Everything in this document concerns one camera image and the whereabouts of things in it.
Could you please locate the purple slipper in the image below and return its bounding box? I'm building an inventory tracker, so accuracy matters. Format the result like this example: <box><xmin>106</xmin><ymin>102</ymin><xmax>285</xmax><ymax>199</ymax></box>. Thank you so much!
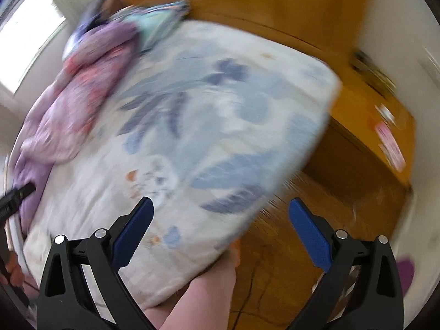
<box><xmin>396</xmin><ymin>257</ymin><xmax>415</xmax><ymax>296</ymax></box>

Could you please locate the purple pink floral duvet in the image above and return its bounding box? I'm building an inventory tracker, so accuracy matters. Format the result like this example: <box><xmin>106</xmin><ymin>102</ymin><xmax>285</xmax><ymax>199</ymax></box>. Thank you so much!
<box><xmin>13</xmin><ymin>22</ymin><xmax>139</xmax><ymax>233</ymax></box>

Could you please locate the wooden bed headboard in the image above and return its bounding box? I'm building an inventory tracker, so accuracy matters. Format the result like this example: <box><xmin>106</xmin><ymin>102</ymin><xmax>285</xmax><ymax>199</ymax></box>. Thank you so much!
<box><xmin>125</xmin><ymin>0</ymin><xmax>368</xmax><ymax>71</ymax></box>

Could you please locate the black cable on floor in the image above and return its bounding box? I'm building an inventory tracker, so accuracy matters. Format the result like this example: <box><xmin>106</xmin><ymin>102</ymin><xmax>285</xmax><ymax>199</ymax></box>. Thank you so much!
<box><xmin>228</xmin><ymin>250</ymin><xmax>267</xmax><ymax>330</ymax></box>

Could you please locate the white floral bed blanket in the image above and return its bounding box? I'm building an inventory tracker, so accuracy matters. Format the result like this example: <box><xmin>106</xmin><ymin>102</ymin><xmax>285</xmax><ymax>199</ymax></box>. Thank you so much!
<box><xmin>24</xmin><ymin>20</ymin><xmax>341</xmax><ymax>308</ymax></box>

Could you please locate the left hand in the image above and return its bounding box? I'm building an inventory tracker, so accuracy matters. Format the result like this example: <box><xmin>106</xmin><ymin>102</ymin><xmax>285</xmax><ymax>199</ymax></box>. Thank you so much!
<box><xmin>1</xmin><ymin>250</ymin><xmax>24</xmax><ymax>288</ymax></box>

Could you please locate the wooden bedside table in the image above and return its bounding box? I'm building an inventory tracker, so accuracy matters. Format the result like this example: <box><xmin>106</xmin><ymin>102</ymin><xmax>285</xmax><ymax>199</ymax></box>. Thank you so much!
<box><xmin>305</xmin><ymin>61</ymin><xmax>416</xmax><ymax>192</ymax></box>

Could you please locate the window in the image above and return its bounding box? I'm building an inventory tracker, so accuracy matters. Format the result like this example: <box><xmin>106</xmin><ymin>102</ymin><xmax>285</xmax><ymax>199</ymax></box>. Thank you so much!
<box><xmin>1</xmin><ymin>0</ymin><xmax>67</xmax><ymax>94</ymax></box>

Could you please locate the teal blue pillow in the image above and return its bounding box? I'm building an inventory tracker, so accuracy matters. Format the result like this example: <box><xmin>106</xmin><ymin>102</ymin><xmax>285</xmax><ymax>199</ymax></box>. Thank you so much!
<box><xmin>110</xmin><ymin>0</ymin><xmax>190</xmax><ymax>53</ymax></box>

